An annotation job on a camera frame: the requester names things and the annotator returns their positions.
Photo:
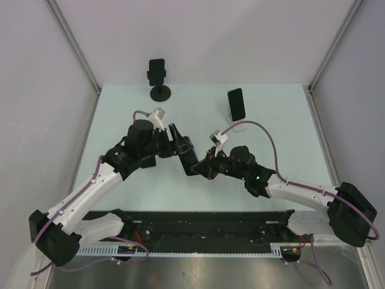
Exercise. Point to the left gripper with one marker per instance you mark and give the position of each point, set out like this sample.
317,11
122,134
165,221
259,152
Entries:
171,148

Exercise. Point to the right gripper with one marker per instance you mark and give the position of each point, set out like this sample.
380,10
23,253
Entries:
207,167

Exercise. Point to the black phone blue edge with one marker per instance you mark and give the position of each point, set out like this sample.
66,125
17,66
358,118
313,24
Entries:
188,159

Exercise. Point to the white folding phone stand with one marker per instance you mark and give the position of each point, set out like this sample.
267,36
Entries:
239,126

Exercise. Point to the black folding phone stand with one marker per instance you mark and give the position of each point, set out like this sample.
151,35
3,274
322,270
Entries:
148,162

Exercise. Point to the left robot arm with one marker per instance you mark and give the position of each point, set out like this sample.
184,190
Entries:
61,231

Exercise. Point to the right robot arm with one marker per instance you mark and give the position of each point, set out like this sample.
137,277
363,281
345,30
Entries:
350,214

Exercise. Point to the black round base phone stand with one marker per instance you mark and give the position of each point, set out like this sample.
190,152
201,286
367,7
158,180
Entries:
160,93

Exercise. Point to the black phone on round stand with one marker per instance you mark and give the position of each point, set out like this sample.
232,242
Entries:
156,72

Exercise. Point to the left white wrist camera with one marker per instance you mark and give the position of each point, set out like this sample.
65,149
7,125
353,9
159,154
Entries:
155,117

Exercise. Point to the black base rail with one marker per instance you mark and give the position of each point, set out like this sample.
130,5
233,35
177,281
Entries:
208,231

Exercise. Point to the white slotted cable duct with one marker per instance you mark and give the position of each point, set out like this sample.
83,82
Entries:
128,250

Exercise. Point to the left aluminium frame post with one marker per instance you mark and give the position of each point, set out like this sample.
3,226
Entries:
70,38

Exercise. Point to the aluminium frame post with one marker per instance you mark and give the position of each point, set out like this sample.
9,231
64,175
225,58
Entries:
336,42
70,38

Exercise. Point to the right aluminium frame post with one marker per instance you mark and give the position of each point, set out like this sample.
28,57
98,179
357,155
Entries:
336,42

